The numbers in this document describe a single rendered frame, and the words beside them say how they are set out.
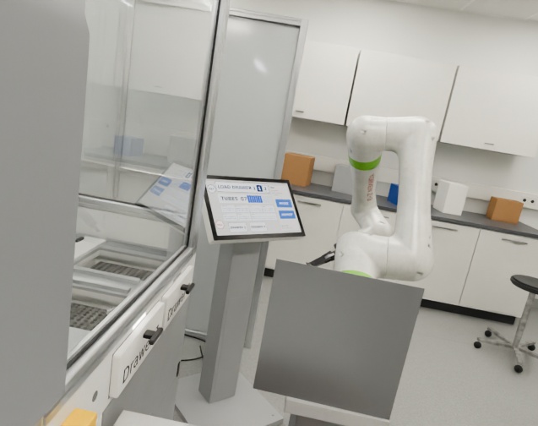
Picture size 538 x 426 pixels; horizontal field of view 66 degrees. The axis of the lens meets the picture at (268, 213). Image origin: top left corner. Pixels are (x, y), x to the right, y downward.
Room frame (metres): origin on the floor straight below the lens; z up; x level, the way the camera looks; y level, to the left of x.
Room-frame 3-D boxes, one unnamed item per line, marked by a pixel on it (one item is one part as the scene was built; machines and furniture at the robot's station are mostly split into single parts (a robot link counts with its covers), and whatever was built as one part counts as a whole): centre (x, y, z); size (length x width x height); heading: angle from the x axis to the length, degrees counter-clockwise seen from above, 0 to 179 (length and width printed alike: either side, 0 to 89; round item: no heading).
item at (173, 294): (1.27, 0.25, 0.87); 0.29 x 0.02 x 0.11; 177
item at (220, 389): (1.90, 0.08, 0.51); 0.50 x 0.45 x 1.02; 39
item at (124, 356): (0.95, 0.27, 0.87); 0.29 x 0.02 x 0.11; 177
